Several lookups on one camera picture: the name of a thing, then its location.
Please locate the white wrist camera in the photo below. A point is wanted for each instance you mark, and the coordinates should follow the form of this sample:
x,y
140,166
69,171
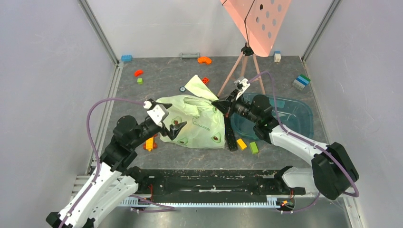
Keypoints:
x,y
242,84
158,114

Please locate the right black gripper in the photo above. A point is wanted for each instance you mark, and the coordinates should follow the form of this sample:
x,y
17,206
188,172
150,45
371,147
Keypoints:
x,y
231,103

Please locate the blue lego brick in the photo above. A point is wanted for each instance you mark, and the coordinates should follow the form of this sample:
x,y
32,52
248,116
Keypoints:
x,y
126,58

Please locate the red arch block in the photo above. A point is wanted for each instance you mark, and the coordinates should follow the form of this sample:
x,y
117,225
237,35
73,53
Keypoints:
x,y
138,73

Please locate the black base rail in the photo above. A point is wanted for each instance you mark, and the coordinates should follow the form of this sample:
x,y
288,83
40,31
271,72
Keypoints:
x,y
214,186

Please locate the teal plastic tub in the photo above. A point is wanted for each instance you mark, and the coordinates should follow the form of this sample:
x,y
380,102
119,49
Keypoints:
x,y
293,113

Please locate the green wooden block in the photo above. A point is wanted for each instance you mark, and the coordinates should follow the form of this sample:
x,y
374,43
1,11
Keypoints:
x,y
253,148

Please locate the pink perforated panel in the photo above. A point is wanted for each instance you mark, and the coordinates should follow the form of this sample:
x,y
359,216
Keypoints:
x,y
259,21

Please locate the green avocado plastic bag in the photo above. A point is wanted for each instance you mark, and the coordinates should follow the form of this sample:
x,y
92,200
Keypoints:
x,y
205,128

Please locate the black microphone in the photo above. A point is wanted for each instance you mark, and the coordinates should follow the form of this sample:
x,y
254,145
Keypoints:
x,y
229,135

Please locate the white blue small brick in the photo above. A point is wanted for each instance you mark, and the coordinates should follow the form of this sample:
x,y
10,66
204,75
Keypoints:
x,y
277,56

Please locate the yellow wooden block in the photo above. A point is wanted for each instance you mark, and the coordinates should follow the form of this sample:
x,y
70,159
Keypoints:
x,y
241,144

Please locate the pink tripod stand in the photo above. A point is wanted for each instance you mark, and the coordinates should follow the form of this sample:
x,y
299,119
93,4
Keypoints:
x,y
245,53

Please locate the grey blue green brick stack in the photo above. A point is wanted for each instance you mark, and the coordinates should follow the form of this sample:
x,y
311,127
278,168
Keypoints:
x,y
301,82

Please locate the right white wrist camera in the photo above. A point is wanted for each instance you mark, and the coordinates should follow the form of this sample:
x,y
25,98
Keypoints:
x,y
242,84

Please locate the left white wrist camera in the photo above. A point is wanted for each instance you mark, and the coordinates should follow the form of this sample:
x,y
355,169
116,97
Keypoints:
x,y
158,114

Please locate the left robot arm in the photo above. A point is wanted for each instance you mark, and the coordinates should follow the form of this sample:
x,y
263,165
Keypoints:
x,y
113,180

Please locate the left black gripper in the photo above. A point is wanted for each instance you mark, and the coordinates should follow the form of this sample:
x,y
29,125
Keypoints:
x,y
174,129

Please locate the blue poker chip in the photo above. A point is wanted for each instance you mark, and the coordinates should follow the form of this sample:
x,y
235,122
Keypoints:
x,y
182,89

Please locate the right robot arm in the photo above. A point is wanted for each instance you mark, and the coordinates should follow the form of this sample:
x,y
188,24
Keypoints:
x,y
332,172

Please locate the orange curved block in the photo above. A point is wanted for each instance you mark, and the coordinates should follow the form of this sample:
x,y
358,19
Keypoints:
x,y
204,60

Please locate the red lego brick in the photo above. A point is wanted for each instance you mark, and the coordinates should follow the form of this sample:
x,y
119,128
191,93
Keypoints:
x,y
205,80

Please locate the grey metal handle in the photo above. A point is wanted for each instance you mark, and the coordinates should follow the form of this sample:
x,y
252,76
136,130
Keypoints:
x,y
189,56

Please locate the orange yellow toy car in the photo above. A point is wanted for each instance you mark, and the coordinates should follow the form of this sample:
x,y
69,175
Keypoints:
x,y
150,143

